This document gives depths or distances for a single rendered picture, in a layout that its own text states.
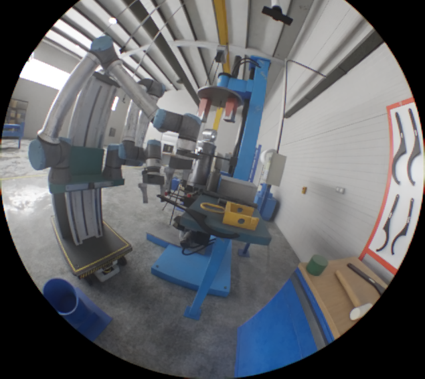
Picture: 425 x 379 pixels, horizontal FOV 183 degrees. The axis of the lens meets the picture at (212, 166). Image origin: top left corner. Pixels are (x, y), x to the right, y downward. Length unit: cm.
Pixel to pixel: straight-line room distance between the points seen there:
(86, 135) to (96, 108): 23
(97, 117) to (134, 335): 173
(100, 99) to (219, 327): 213
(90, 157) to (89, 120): 29
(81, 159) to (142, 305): 130
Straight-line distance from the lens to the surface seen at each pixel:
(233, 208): 74
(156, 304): 146
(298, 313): 77
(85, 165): 118
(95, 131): 125
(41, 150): 78
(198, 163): 149
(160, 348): 134
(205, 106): 173
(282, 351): 88
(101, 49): 79
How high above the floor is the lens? 134
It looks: 4 degrees down
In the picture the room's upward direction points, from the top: 14 degrees clockwise
